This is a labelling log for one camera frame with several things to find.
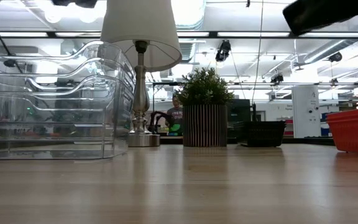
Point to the green plant in striped pot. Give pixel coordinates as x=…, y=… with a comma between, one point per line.
x=205, y=124

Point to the black plastic basket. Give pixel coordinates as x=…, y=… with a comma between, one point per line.
x=259, y=135

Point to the clear plastic bin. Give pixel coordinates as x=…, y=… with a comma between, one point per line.
x=110, y=53
x=42, y=154
x=73, y=70

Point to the black hanging camera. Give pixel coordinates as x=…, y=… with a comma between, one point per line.
x=335, y=57
x=277, y=79
x=224, y=49

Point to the white pillar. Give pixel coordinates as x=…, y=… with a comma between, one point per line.
x=306, y=112

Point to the white-shade chrome table lamp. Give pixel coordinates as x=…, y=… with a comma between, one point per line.
x=140, y=25

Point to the black monitor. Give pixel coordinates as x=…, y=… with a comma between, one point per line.
x=239, y=109

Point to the person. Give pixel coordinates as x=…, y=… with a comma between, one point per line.
x=176, y=115

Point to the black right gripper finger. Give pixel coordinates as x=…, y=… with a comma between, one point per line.
x=309, y=17

